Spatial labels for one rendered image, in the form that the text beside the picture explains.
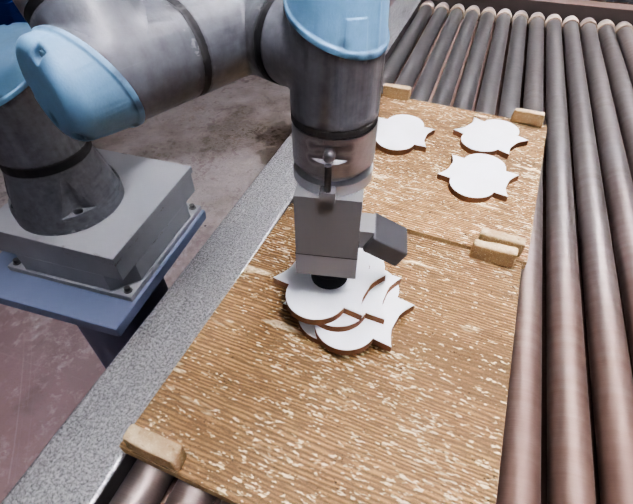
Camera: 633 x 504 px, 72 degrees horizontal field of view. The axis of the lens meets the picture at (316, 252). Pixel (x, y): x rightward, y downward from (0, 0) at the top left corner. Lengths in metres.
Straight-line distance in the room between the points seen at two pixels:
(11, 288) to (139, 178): 0.25
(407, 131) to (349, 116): 0.53
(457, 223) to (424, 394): 0.29
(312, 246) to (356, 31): 0.20
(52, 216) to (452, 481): 0.57
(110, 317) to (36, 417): 1.09
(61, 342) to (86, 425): 1.34
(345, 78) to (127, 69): 0.15
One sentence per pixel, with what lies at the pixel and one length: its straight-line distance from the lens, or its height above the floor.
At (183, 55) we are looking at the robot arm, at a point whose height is 1.25.
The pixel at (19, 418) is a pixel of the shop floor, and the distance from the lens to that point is 1.78.
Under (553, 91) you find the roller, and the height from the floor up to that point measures 0.92.
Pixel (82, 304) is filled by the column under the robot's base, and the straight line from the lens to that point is 0.72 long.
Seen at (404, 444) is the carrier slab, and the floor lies 0.94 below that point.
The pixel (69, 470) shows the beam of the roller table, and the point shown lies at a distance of 0.54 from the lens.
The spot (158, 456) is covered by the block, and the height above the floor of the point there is 0.96.
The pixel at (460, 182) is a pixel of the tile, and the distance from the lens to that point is 0.76.
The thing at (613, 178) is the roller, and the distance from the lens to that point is 0.95.
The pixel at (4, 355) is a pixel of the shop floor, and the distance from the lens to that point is 1.96.
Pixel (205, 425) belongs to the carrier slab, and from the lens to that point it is 0.49.
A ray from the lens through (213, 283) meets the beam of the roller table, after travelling 0.62.
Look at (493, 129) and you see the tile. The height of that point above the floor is 0.95.
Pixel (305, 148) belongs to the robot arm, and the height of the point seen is 1.17.
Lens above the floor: 1.38
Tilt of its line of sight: 45 degrees down
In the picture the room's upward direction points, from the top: straight up
